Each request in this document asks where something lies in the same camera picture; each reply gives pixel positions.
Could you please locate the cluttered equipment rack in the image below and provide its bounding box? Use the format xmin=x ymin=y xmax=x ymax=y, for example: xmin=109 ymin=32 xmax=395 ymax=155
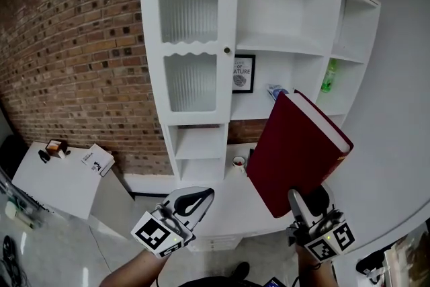
xmin=0 ymin=167 xmax=56 ymax=231

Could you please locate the black cables bundle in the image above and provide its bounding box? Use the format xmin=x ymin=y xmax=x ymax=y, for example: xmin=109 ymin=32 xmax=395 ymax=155
xmin=0 ymin=234 xmax=26 ymax=287

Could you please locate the person's left forearm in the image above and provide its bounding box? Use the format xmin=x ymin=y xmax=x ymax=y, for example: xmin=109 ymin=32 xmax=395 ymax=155
xmin=98 ymin=247 xmax=163 ymax=287

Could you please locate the black bag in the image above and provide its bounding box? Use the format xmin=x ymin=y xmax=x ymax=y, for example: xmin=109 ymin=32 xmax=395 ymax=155
xmin=355 ymin=249 xmax=386 ymax=276

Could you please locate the wooden side cabinet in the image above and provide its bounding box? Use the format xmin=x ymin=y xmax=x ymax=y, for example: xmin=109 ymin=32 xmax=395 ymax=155
xmin=384 ymin=228 xmax=430 ymax=287

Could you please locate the brown wooden box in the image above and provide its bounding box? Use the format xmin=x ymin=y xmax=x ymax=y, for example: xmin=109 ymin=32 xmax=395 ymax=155
xmin=44 ymin=139 xmax=69 ymax=160

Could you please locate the blue and white packet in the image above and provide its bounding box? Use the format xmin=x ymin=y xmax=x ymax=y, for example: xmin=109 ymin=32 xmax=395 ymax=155
xmin=266 ymin=83 xmax=290 ymax=101

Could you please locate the person's black shoe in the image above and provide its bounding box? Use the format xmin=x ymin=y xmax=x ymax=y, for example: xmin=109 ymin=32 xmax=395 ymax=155
xmin=231 ymin=261 xmax=251 ymax=282

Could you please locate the person's right forearm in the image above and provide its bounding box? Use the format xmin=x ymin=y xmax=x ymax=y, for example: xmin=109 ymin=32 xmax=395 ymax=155
xmin=294 ymin=243 xmax=336 ymax=287

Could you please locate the white desk with drawers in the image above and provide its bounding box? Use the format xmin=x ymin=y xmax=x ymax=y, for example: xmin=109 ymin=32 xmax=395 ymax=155
xmin=126 ymin=140 xmax=337 ymax=253

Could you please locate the green plastic bottle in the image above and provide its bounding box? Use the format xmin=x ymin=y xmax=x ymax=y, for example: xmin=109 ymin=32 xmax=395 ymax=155
xmin=320 ymin=58 xmax=339 ymax=94

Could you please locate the blue screen device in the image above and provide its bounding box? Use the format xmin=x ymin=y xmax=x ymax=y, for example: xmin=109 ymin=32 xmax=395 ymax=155
xmin=263 ymin=276 xmax=287 ymax=287

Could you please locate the black framed leaf picture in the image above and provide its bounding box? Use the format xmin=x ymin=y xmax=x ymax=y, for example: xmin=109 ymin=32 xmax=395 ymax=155
xmin=231 ymin=54 xmax=257 ymax=95

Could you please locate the white paperback book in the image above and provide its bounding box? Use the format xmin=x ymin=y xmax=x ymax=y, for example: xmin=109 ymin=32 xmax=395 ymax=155
xmin=80 ymin=143 xmax=116 ymax=178

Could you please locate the white side table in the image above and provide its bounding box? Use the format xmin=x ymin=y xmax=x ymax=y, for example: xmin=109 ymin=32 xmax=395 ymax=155
xmin=11 ymin=140 xmax=117 ymax=221

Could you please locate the white shelf unit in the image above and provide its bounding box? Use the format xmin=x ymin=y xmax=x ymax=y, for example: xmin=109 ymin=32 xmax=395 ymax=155
xmin=138 ymin=0 xmax=382 ymax=186

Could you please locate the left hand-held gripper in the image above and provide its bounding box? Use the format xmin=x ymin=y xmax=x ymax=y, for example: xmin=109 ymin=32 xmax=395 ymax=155
xmin=130 ymin=186 xmax=216 ymax=259

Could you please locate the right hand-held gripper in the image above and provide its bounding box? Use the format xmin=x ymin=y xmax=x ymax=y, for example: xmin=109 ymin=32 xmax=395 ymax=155
xmin=286 ymin=182 xmax=357 ymax=263

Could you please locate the white mug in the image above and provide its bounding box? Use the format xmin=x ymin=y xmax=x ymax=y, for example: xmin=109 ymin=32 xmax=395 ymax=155
xmin=232 ymin=155 xmax=249 ymax=174

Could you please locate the person's black clothing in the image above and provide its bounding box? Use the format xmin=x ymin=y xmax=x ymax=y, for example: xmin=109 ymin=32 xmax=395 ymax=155
xmin=177 ymin=274 xmax=269 ymax=287

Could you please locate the red hardcover book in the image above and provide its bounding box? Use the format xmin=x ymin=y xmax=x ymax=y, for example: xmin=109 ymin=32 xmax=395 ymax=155
xmin=245 ymin=89 xmax=355 ymax=220

